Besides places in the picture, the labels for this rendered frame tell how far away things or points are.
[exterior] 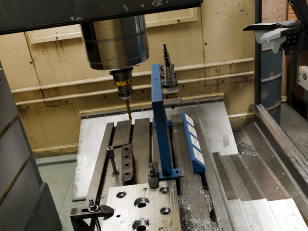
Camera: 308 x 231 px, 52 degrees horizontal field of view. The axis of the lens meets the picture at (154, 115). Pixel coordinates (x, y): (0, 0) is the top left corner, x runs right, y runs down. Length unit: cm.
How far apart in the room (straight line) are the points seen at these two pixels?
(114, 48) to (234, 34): 123
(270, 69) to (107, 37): 243
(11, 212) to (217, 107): 128
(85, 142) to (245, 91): 101
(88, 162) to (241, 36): 111
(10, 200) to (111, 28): 68
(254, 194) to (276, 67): 187
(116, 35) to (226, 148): 118
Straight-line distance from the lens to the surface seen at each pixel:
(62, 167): 212
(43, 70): 198
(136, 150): 148
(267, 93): 311
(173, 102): 111
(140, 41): 76
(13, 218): 118
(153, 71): 144
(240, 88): 200
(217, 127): 186
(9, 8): 73
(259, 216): 132
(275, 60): 307
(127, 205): 104
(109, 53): 74
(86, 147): 189
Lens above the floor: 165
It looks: 25 degrees down
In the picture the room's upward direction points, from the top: 9 degrees counter-clockwise
